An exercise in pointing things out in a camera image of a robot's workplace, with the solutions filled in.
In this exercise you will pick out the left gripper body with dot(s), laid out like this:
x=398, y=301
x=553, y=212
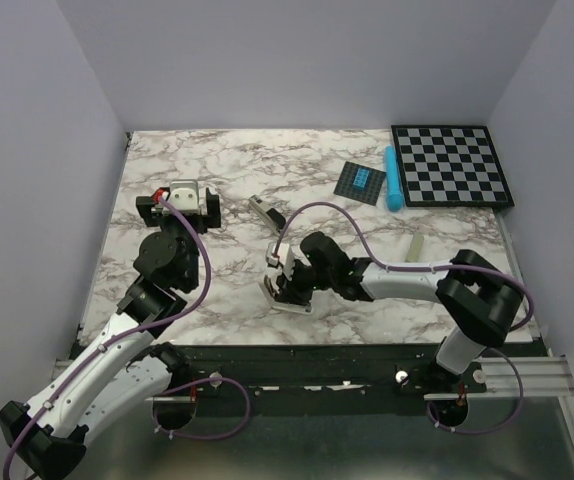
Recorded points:
x=155, y=217

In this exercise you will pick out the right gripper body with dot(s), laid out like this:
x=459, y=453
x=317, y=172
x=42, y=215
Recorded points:
x=305, y=280

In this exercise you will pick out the white stapler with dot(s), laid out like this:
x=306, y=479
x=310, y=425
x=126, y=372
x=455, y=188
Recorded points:
x=279, y=298

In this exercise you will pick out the black metal stapler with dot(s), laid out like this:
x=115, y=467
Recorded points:
x=270, y=216

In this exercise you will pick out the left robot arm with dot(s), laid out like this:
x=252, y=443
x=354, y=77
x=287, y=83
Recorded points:
x=48, y=431

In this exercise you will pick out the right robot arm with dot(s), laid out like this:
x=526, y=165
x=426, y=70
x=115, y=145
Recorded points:
x=482, y=301

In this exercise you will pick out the dark grey lego baseplate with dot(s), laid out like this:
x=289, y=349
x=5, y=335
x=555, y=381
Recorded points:
x=368, y=196

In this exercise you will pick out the blue lego brick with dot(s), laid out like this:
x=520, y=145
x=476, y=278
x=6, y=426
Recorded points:
x=361, y=179

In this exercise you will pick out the blue toy microphone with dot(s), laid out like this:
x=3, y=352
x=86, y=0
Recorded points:
x=394, y=196

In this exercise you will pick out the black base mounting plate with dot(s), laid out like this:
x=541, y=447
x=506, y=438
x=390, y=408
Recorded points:
x=225, y=381

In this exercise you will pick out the black white chessboard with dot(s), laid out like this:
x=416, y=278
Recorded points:
x=450, y=166

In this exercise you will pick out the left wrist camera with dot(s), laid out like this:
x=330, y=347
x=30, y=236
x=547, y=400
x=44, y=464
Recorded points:
x=184, y=196

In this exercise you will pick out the aluminium rail frame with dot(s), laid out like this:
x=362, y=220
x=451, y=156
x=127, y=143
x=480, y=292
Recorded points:
x=520, y=374

